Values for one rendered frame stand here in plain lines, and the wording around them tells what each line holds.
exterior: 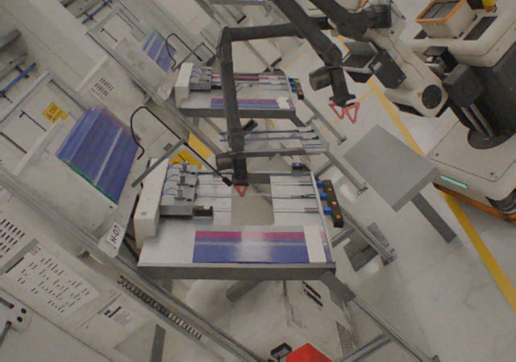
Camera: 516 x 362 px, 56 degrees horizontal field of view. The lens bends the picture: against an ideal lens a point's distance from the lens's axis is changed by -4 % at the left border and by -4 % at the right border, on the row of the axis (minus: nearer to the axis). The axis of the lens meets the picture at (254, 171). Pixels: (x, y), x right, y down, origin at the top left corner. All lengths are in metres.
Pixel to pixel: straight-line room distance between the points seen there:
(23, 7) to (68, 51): 0.57
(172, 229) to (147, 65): 1.37
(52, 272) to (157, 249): 0.39
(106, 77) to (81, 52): 2.06
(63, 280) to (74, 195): 0.32
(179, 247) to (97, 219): 0.32
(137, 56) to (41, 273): 1.60
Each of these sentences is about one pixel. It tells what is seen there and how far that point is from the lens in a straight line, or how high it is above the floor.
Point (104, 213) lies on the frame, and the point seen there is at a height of 1.41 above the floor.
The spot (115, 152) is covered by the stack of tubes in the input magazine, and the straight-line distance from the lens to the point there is 2.11.
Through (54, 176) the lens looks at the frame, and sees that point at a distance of 1.83.
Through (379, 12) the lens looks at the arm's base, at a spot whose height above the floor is 1.21.
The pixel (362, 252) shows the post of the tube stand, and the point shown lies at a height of 0.01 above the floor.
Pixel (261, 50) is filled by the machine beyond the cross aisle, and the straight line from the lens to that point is 6.65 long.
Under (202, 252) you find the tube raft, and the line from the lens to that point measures 1.88.
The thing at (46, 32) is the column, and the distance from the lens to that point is 5.20.
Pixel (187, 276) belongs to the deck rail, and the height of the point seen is 1.06.
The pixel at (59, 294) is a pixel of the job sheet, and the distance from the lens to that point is 2.01.
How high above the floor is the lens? 1.82
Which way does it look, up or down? 22 degrees down
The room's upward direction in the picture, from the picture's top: 47 degrees counter-clockwise
